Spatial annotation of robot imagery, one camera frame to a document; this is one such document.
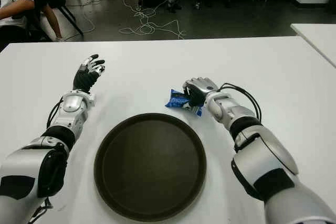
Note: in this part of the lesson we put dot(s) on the bare leg of person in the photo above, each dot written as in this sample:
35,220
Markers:
52,22

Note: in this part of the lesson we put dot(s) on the robot left arm silver black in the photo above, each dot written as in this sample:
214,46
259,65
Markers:
21,161

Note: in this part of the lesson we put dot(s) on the robot left hand black silver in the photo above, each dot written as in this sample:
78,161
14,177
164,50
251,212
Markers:
84,79

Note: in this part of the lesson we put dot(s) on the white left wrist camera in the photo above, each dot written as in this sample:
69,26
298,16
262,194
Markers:
92,100

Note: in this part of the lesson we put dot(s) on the round dark brown tray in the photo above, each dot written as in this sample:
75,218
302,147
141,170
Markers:
149,163

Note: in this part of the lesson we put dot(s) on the white side table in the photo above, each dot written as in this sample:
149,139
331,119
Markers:
320,37

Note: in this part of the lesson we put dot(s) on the seated person in white shirt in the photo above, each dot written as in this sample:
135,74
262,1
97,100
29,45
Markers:
10,6

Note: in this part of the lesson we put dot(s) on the blue Oreo cookie packet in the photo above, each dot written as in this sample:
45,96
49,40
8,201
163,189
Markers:
174,100

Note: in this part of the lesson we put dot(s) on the robot right arm silver black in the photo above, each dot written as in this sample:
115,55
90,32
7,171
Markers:
262,161

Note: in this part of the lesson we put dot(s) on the robot right hand black silver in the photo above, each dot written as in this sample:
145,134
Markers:
202,87

